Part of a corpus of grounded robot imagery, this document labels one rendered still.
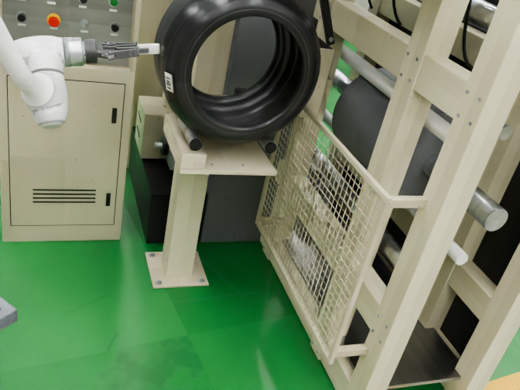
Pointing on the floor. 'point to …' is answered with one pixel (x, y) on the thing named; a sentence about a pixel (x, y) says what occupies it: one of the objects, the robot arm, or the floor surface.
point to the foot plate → (154, 260)
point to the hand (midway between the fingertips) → (148, 49)
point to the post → (180, 230)
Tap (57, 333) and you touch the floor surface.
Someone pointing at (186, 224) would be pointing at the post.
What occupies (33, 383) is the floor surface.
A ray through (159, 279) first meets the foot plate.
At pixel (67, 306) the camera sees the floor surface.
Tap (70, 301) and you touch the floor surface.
